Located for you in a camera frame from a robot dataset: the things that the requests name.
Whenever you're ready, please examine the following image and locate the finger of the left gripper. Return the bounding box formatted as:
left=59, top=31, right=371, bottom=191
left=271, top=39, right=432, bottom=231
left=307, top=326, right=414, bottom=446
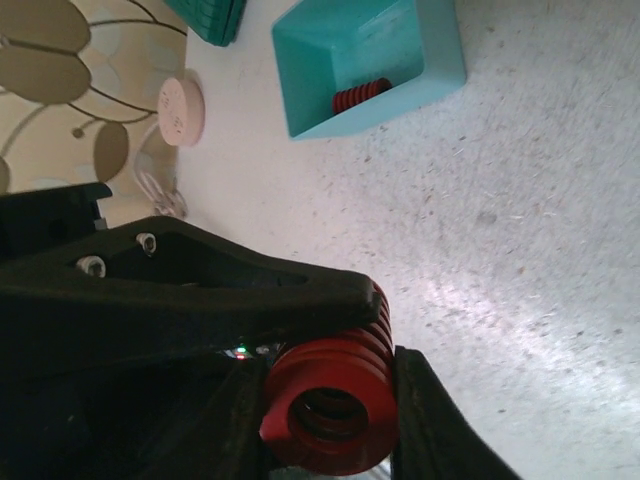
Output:
left=1, top=217, right=381, bottom=380

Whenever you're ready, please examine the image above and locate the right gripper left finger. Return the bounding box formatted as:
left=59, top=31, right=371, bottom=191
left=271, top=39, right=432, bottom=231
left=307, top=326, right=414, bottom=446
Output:
left=164, top=360, right=268, bottom=479

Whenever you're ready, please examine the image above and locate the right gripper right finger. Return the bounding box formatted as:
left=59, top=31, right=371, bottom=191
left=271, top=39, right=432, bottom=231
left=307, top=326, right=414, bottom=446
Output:
left=391, top=346, right=521, bottom=480

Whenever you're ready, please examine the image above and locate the small red spring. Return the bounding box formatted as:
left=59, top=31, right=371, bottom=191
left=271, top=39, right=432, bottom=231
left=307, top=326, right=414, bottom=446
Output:
left=332, top=78, right=392, bottom=115

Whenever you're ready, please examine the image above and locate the round beige power socket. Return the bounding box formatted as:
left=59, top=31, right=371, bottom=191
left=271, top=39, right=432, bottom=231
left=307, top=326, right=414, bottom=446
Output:
left=157, top=77, right=205, bottom=147

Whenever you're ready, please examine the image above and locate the green plastic lid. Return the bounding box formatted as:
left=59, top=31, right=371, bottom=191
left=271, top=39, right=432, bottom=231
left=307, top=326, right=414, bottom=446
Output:
left=164, top=0, right=247, bottom=47

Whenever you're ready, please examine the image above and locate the teal plastic tray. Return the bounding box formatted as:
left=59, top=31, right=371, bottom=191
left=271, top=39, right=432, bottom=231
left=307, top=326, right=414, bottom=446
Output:
left=271, top=1, right=466, bottom=140

